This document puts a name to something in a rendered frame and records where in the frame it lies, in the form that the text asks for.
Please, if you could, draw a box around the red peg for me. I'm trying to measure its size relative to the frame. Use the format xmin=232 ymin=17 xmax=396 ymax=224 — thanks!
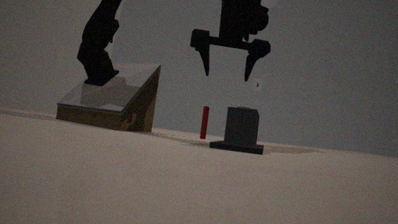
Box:
xmin=200 ymin=106 xmax=210 ymax=139

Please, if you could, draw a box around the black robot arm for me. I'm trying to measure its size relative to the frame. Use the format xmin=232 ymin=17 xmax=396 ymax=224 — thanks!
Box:
xmin=77 ymin=0 xmax=269 ymax=86

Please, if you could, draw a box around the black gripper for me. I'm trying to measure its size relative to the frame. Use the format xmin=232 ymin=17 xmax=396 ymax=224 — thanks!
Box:
xmin=190 ymin=12 xmax=271 ymax=81

